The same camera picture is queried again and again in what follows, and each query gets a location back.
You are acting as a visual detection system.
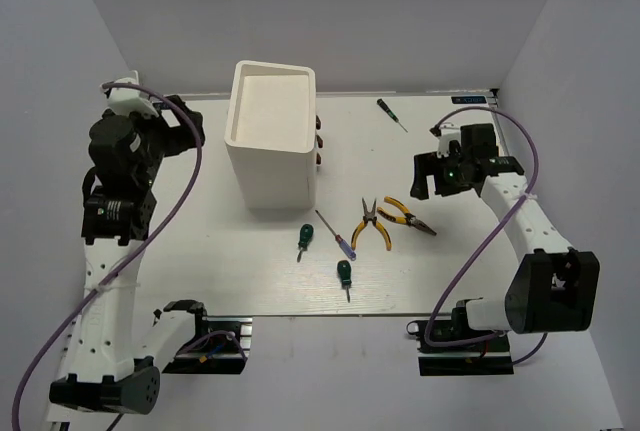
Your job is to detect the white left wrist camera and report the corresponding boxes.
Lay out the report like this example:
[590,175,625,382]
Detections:
[102,88,159,119]

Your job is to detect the small black precision screwdriver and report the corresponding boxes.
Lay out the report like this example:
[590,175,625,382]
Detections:
[376,98,408,132]

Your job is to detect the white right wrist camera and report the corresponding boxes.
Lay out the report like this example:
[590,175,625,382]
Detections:
[430,122,461,158]

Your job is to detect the green stubby screwdriver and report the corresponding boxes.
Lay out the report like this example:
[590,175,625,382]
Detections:
[296,223,314,262]
[337,260,352,302]

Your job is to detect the yellow needle nose pliers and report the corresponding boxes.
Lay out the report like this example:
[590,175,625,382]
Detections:
[350,196,392,252]

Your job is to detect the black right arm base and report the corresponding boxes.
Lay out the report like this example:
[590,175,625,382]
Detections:
[405,307,514,377]

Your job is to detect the blue right corner label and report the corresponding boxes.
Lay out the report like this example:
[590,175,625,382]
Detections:
[451,95,487,106]

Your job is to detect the yellow orange long pliers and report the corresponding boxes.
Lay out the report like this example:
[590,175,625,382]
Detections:
[377,196,437,236]

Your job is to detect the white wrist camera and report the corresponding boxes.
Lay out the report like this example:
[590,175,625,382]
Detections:
[102,88,159,119]
[430,122,461,158]

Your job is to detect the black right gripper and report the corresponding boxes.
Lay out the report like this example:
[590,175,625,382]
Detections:
[410,148,472,201]

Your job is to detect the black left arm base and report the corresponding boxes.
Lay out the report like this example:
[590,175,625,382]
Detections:
[163,316,253,375]

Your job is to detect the white drawer cabinet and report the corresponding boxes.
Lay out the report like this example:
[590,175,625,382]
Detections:
[224,60,319,210]

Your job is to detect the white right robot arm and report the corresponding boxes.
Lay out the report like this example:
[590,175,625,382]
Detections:
[410,124,600,350]

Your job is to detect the blue handled long screwdriver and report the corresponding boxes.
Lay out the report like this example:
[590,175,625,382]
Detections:
[315,210,356,261]

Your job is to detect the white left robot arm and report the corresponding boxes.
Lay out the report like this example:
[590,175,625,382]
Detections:
[49,95,212,415]

